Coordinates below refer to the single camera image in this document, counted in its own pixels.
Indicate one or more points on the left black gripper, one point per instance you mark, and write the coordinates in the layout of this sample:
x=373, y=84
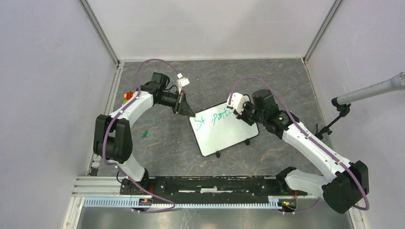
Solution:
x=182, y=103

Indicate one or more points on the green marker cap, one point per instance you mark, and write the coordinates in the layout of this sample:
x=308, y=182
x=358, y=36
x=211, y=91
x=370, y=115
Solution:
x=145, y=134

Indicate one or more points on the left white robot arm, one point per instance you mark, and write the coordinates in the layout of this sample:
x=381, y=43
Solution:
x=113, y=139

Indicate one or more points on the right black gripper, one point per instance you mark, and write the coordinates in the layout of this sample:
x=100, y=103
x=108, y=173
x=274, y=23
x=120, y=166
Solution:
x=245, y=105

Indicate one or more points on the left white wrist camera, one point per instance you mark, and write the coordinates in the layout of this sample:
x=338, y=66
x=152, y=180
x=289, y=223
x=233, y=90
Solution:
x=181, y=82

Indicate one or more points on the black microphone stand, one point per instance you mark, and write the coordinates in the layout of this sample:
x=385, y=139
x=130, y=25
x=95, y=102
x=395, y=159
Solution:
x=343, y=111

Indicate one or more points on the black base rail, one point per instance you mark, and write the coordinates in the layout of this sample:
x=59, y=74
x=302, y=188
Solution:
x=208, y=189

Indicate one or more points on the small whiteboard with stand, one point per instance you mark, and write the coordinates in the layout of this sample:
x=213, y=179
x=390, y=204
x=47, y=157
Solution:
x=216, y=128

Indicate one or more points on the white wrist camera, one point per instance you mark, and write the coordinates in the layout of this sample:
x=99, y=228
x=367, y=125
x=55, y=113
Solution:
x=236, y=103
x=181, y=82

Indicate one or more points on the grey microphone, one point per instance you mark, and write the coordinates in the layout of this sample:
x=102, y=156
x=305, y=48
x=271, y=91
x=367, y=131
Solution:
x=396, y=83

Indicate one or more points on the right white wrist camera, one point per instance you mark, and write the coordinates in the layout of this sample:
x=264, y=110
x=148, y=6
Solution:
x=236, y=103

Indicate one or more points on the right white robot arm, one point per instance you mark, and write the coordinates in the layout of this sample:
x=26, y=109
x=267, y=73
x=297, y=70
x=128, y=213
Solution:
x=342, y=184

